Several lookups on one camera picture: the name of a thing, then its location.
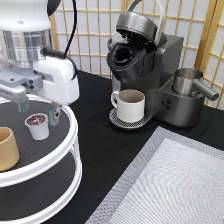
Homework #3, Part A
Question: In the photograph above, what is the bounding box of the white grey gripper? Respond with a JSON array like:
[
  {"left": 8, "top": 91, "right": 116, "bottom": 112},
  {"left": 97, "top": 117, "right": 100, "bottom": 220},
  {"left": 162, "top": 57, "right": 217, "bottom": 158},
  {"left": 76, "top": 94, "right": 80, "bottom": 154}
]
[{"left": 0, "top": 56, "right": 79, "bottom": 126}]

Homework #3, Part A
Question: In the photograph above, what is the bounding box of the white coffee pod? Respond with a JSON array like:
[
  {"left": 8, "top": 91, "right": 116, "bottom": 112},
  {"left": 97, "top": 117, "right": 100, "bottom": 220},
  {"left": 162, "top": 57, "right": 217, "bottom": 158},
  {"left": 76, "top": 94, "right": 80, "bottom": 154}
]
[{"left": 24, "top": 113, "right": 49, "bottom": 140}]

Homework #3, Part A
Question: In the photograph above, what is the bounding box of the grey pod coffee machine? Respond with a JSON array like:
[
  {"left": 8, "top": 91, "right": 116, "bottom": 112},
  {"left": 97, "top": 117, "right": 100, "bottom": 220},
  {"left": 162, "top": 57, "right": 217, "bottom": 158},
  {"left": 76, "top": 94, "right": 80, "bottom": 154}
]
[{"left": 107, "top": 0, "right": 204, "bottom": 130}]

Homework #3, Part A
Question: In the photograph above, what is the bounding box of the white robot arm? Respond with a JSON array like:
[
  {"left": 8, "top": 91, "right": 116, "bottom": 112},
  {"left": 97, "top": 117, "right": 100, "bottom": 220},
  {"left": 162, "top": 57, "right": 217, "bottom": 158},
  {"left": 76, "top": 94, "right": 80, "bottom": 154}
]
[{"left": 0, "top": 0, "right": 79, "bottom": 125}]

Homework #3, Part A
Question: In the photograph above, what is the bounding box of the tan wooden cup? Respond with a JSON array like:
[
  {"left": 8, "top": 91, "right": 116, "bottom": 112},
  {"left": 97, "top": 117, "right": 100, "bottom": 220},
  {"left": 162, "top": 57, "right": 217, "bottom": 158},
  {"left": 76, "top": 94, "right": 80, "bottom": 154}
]
[{"left": 0, "top": 127, "right": 19, "bottom": 172}]

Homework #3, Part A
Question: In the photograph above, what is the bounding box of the white two-tier round shelf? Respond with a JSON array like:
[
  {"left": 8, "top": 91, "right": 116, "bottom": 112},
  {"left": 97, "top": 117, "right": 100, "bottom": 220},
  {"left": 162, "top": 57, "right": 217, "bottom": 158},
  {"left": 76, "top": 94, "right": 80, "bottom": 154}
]
[{"left": 0, "top": 96, "right": 82, "bottom": 224}]

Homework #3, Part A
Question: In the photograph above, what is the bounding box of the black tablecloth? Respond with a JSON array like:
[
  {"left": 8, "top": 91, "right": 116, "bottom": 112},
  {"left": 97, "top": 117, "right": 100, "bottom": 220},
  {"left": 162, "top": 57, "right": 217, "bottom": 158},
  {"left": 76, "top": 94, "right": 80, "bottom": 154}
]
[{"left": 44, "top": 71, "right": 224, "bottom": 224}]

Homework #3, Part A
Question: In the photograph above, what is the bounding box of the white ceramic mug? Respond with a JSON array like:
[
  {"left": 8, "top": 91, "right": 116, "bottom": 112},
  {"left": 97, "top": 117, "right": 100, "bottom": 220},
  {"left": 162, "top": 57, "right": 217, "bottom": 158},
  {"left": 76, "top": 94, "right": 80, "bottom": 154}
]
[{"left": 111, "top": 89, "right": 145, "bottom": 123}]

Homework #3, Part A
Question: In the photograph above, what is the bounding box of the steel milk frother jug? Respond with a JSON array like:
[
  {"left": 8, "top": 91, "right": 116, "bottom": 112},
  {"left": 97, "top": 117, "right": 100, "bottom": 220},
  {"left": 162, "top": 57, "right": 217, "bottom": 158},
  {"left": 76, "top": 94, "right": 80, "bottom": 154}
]
[{"left": 173, "top": 68, "right": 219, "bottom": 101}]

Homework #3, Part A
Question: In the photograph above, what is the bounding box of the grey woven placemat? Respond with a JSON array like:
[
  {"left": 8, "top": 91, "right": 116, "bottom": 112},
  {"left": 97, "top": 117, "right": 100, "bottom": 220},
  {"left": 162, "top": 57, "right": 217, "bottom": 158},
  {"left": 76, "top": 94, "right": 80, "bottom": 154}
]
[{"left": 85, "top": 127, "right": 224, "bottom": 224}]

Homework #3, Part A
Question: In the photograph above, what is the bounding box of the wooden shoji screen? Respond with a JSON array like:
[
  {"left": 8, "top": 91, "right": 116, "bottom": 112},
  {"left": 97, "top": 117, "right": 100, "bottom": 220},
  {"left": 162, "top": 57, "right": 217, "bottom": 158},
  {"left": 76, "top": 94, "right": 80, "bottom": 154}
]
[{"left": 51, "top": 0, "right": 224, "bottom": 110}]

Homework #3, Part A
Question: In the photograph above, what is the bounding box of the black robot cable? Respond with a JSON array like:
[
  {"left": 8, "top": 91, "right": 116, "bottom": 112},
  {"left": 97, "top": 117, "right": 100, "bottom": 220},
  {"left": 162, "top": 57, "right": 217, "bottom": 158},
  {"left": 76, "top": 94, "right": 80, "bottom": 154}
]
[{"left": 42, "top": 0, "right": 79, "bottom": 81}]

